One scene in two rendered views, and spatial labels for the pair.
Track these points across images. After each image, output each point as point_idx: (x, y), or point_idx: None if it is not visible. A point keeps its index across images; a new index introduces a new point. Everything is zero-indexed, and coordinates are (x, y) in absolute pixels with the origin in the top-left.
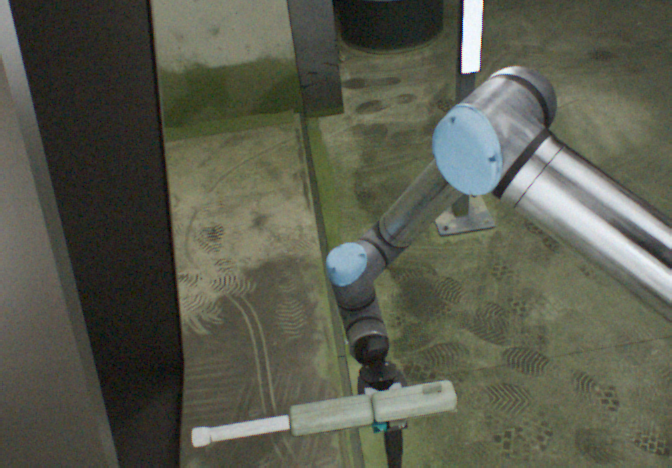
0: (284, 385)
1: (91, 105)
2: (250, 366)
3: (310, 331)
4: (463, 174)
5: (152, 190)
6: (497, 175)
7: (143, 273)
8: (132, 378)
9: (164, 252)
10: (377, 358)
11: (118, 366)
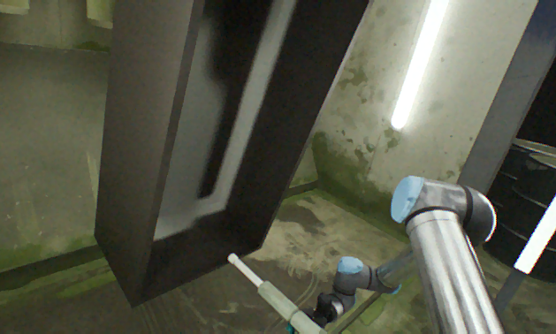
0: None
1: (296, 112)
2: (291, 300)
3: None
4: (396, 206)
5: (294, 158)
6: (407, 209)
7: (272, 192)
8: (241, 234)
9: (283, 188)
10: (322, 311)
11: (242, 227)
